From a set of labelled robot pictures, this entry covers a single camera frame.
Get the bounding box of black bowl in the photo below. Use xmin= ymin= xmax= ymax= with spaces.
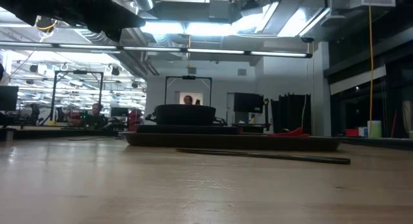
xmin=154 ymin=104 xmax=217 ymax=127

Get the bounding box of dark metal knife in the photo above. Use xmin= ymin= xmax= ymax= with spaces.
xmin=176 ymin=147 xmax=352 ymax=166

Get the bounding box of red cloth napkin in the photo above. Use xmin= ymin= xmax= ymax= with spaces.
xmin=267 ymin=127 xmax=311 ymax=138

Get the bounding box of brown plastic tray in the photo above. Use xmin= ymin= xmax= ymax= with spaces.
xmin=121 ymin=131 xmax=343 ymax=152

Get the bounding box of black monitor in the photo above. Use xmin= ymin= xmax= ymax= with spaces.
xmin=0 ymin=85 xmax=19 ymax=112
xmin=233 ymin=92 xmax=265 ymax=114

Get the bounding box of long ceiling light bar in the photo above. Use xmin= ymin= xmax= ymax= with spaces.
xmin=0 ymin=40 xmax=314 ymax=59

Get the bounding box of red chair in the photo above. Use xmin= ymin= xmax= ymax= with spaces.
xmin=128 ymin=108 xmax=143 ymax=132

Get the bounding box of black curtain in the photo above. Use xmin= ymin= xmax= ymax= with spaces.
xmin=270 ymin=93 xmax=312 ymax=136

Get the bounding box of grey ceiling junction box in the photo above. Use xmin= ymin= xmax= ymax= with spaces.
xmin=208 ymin=0 xmax=231 ymax=20

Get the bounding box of green and white container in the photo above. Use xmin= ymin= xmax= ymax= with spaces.
xmin=367 ymin=120 xmax=383 ymax=139

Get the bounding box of red pole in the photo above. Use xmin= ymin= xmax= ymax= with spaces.
xmin=391 ymin=109 xmax=398 ymax=138

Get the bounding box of white lit wall panel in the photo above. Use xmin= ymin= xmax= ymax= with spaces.
xmin=176 ymin=90 xmax=205 ymax=106

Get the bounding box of black rig frame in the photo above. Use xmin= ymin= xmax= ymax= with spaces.
xmin=164 ymin=75 xmax=213 ymax=106
xmin=50 ymin=70 xmax=105 ymax=125

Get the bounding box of thin white cord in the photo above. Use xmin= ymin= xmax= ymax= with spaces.
xmin=300 ymin=94 xmax=308 ymax=133

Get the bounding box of black aluminium table frame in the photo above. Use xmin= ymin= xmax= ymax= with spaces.
xmin=0 ymin=127 xmax=413 ymax=151

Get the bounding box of yellow cable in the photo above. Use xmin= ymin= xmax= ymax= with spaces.
xmin=368 ymin=4 xmax=375 ymax=138

